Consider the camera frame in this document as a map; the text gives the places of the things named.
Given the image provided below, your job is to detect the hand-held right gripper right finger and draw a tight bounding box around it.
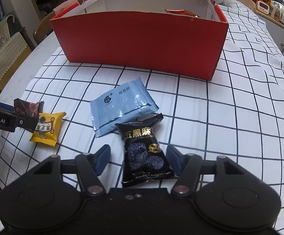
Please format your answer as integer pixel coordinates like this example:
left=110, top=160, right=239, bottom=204
left=166, top=144, right=249, bottom=198

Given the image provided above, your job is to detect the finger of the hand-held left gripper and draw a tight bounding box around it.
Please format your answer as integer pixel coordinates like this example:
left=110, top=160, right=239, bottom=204
left=16, top=117, right=39, bottom=131
left=0, top=98, right=15, bottom=113

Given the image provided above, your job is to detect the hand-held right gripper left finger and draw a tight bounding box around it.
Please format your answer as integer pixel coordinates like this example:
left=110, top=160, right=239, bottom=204
left=33, top=144, right=112, bottom=197

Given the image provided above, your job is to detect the yellow snack packet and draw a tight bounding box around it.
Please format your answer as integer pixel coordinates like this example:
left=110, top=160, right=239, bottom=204
left=29, top=112, right=67, bottom=147

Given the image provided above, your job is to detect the black snack packet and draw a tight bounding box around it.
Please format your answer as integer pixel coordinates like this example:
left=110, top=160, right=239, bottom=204
left=115, top=113, right=175, bottom=188

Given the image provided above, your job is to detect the red cardboard box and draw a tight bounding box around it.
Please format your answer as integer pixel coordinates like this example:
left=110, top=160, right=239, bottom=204
left=49, top=0, right=229, bottom=81

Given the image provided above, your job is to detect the dark red snack packet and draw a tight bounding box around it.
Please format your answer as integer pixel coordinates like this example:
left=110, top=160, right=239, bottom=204
left=13, top=98, right=45, bottom=119

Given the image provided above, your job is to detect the beige cushioned chair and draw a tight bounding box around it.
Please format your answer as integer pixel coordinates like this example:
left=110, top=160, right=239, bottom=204
left=0, top=32, right=32, bottom=91

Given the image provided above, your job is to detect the light blue snack packet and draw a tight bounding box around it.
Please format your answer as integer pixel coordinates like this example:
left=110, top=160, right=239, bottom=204
left=90, top=76, right=159, bottom=138

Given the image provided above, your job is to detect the white grid tablecloth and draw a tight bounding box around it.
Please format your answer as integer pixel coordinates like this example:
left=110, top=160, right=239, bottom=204
left=0, top=0, right=284, bottom=235

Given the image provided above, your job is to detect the grey quilted cushion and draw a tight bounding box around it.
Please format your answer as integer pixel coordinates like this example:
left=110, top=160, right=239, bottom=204
left=0, top=13, right=15, bottom=42

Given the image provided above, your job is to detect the wooden chair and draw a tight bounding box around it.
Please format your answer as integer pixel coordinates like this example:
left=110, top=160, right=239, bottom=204
left=33, top=17, right=55, bottom=46

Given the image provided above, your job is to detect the reddish brown snack packet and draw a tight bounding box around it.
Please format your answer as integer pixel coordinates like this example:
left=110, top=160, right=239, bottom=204
left=165, top=8, right=201, bottom=19

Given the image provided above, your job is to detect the white cabinet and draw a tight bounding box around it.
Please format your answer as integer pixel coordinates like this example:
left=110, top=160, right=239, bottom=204
left=255, top=11, right=284, bottom=75

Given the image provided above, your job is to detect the white kitchen timer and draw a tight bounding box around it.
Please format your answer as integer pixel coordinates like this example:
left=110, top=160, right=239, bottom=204
left=256, top=0, right=270, bottom=13

